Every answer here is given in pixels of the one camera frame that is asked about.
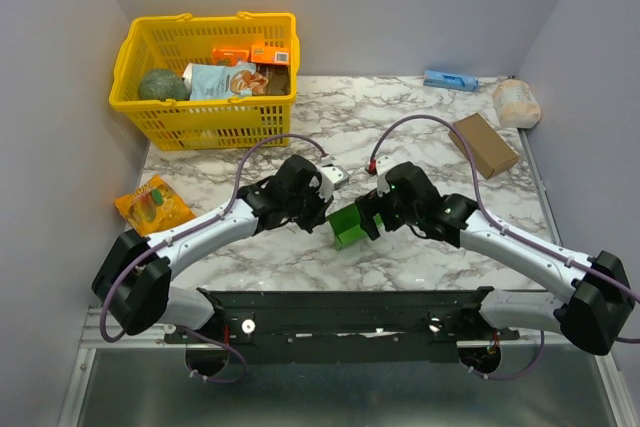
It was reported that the green paper box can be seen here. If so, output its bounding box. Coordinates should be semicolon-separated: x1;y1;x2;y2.
327;203;369;251

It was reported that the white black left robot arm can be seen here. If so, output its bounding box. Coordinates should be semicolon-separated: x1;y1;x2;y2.
92;155;348;342

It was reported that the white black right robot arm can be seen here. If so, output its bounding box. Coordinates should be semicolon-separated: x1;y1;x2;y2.
355;162;636;356

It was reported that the brown cardboard box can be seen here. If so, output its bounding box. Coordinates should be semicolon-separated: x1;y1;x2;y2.
453;113;519;179

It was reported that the light blue carton box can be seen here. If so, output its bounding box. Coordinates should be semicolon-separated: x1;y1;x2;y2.
423;69;479;92

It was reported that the orange barcode box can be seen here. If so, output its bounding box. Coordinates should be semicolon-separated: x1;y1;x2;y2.
249;44;290;66

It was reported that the orange snack box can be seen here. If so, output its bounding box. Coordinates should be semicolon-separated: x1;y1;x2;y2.
211;48;250;67

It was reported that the light blue snack pouch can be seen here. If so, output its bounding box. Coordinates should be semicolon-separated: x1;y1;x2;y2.
183;62;268;101

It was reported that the orange candy bag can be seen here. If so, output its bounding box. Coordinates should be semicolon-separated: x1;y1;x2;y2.
114;175;196;236

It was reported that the beige wrapped paper bag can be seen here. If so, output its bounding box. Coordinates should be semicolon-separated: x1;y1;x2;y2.
492;79;541;129

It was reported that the green round melon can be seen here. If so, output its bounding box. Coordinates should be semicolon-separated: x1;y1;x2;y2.
138;69;190;101

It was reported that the yellow plastic shopping basket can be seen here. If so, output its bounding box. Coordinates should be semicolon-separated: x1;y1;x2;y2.
109;12;300;151

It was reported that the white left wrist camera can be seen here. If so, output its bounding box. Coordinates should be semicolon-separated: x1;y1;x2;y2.
318;164;350;201

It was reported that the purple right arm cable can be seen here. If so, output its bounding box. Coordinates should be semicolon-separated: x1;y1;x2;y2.
367;114;640;344

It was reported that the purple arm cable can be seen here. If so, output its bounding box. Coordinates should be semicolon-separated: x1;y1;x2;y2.
367;114;640;344
98;133;331;343

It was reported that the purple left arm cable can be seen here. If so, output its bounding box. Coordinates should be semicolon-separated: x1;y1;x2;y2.
98;133;331;343

